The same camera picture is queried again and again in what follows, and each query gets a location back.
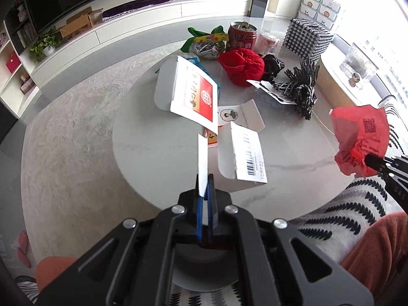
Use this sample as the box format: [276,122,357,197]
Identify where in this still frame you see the red plastic bag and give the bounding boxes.
[330,105,389,177]

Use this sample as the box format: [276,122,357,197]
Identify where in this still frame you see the white red medicine box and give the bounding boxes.
[154,56,268,195]

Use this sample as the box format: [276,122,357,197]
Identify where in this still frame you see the black plastic bag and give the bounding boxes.
[261,54,285,83]

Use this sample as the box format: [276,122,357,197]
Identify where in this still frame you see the green snack wrapper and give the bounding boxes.
[181,25,229,59]

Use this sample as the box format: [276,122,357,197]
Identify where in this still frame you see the white foam cup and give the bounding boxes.
[254,31,281,55]

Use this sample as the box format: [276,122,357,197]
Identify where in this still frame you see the red milk can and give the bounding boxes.
[227,21,257,50]

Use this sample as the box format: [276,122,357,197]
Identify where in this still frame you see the black white patterned blanket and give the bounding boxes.
[291,100,407,262]

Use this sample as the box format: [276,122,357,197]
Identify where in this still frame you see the orange fuzzy sleeve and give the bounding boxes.
[341,212,407,300]

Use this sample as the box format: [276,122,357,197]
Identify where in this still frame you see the round wooden tray clear lid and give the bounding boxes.
[317,44,390,108]

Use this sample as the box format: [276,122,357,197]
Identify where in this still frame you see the clear glass jar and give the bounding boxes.
[340,43,378,85]

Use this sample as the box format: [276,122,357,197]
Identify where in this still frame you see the black white striped wrapper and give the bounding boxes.
[247,57,321,121]

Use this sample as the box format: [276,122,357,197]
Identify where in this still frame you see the grey area rug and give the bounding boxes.
[21,42,180,261]

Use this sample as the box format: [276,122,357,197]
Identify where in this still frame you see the blue white milk carton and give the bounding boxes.
[155,54,208,75]

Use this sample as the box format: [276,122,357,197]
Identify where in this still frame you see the red crumpled cloth bag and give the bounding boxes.
[218,48,265,87]

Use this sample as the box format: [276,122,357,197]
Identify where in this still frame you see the black white studded box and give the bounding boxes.
[283,18,334,61]

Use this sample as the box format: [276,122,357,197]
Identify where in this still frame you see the stacked white drawer boxes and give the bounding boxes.
[297,0,342,32]

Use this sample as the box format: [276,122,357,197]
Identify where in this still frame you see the white tv cabinet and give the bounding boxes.
[19,0,250,88]

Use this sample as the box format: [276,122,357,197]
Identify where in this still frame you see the dark purple cloth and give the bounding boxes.
[102,0,171,22]

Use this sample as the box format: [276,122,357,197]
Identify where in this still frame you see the cardboard box on cabinet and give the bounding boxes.
[59,7,103,40]

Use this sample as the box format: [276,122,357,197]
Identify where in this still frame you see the potted plant left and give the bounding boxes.
[30,26,61,61]

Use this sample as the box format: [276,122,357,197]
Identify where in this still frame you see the red box on shelf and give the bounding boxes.
[6,52,21,74]

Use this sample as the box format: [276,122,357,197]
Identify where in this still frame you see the white bookshelf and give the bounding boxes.
[1,0,40,118]

